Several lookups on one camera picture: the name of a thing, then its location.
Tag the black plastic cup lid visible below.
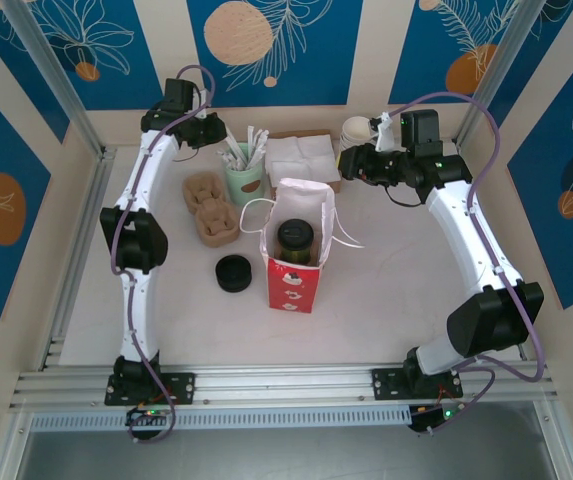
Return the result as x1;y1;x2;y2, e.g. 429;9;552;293
276;218;315;250

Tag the red paper gift bag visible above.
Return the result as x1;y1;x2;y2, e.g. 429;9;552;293
239;177;366;315

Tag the brown cardboard napkin tray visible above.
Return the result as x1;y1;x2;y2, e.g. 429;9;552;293
265;129;343;195

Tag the green ceramic straw holder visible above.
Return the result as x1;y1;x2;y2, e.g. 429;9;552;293
224;149;267;207

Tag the brown pulp cup carrier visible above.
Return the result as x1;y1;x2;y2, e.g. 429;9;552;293
181;171;241;250

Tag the stack of black cup lids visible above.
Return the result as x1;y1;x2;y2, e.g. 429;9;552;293
214;254;255;294

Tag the grey metal shelf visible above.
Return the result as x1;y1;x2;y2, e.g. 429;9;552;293
15;429;557;480

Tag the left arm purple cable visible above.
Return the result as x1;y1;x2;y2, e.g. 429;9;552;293
109;64;217;446

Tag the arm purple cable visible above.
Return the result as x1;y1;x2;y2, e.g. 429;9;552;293
109;64;217;446
383;91;550;436

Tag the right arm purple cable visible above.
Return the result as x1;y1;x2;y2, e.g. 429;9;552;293
383;91;550;436

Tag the aluminium frame post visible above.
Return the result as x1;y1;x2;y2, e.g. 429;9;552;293
455;0;542;149
3;0;105;159

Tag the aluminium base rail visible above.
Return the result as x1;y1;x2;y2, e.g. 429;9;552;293
10;363;560;410

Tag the grey slotted cable duct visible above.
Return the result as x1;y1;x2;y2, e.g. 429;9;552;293
30;404;413;432

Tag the aluminium lower frame bar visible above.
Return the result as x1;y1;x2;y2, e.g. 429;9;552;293
535;402;573;480
0;407;35;480

